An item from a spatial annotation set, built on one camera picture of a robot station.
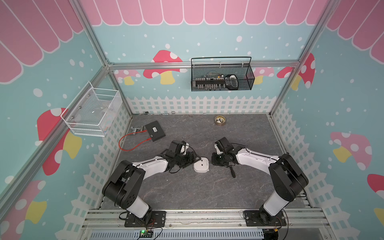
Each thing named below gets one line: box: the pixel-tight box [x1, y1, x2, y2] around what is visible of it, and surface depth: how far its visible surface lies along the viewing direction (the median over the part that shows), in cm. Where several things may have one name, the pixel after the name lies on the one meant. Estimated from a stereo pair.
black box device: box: [145, 120, 166, 142], surface depth 110 cm
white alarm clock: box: [193, 156, 210, 174], surface depth 91 cm
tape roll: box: [214, 115, 226, 126], surface depth 118 cm
